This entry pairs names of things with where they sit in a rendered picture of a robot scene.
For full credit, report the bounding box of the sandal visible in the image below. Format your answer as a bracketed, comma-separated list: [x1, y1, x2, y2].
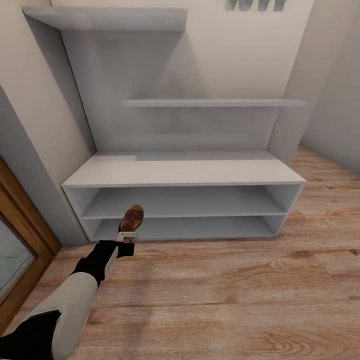
[118, 205, 144, 243]

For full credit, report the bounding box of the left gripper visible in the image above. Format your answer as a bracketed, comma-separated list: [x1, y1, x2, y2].
[118, 242, 135, 258]

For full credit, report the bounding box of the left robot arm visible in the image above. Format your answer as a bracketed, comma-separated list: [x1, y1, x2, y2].
[0, 231, 139, 360]

